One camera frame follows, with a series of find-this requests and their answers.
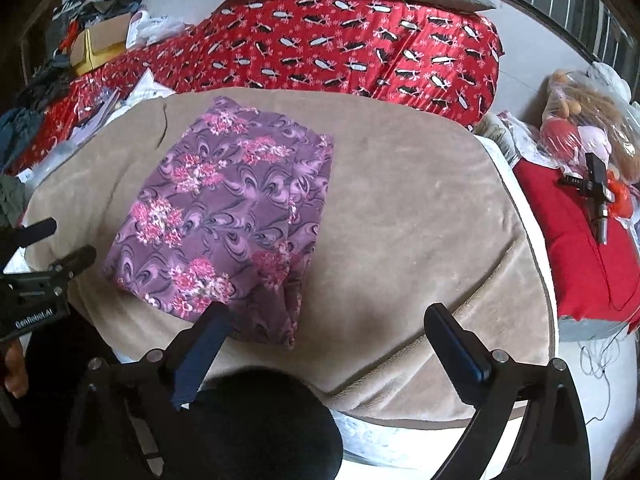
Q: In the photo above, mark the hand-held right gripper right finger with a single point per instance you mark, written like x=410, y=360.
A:
x=462, y=355

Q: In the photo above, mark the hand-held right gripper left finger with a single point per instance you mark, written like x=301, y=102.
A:
x=200, y=360

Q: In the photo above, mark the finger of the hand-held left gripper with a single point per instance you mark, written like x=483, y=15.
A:
x=72, y=262
x=37, y=232

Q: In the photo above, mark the purple floral cloth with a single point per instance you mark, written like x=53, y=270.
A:
x=225, y=200

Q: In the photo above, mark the dark blue clothes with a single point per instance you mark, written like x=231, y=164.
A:
x=25, y=125

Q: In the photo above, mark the person's left hand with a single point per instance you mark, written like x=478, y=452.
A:
x=14, y=367

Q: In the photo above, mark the green cloth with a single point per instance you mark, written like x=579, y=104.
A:
x=10, y=200

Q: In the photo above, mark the dark cloth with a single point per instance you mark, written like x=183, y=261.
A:
x=260, y=425

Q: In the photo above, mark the red cushion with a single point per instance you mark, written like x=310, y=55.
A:
x=565, y=260

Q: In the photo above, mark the tan fleece blanket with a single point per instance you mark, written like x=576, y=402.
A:
x=410, y=220

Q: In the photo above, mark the yellow box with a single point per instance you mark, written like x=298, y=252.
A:
x=92, y=62

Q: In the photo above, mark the white papers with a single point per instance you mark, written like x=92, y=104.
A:
x=150, y=90

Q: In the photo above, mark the brown cardboard box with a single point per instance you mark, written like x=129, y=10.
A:
x=107, y=30

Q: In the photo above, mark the black hand tool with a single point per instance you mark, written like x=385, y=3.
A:
x=595, y=185

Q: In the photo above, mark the clear plastic wrapped cloth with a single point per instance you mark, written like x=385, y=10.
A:
x=505, y=135

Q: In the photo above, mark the white plastic bag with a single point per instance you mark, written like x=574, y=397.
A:
x=155, y=27

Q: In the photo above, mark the plastic bag of plush toys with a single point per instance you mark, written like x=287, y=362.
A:
x=590, y=120

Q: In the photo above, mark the red printed blanket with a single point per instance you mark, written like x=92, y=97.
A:
x=350, y=45

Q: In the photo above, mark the window with metal grille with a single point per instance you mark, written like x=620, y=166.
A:
x=575, y=5

